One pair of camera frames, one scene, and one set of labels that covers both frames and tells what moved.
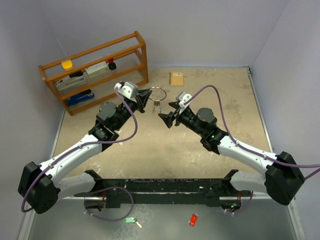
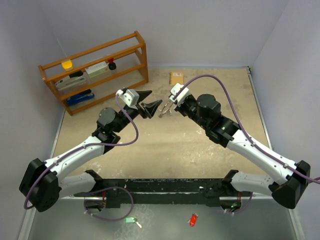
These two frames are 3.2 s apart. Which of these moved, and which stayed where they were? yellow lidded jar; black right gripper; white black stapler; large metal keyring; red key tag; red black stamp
Moved: large metal keyring; black right gripper
Stayed: white black stapler; red black stamp; red key tag; yellow lidded jar
